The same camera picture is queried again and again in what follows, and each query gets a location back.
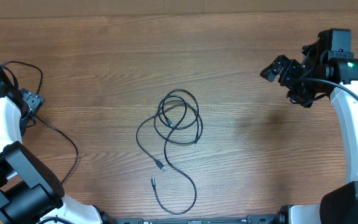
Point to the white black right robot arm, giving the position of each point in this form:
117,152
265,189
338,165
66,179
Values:
329,69

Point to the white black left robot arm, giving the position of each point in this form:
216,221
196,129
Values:
29,191

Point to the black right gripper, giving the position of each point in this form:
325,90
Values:
291,75

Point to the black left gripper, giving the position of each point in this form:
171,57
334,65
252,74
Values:
32,101

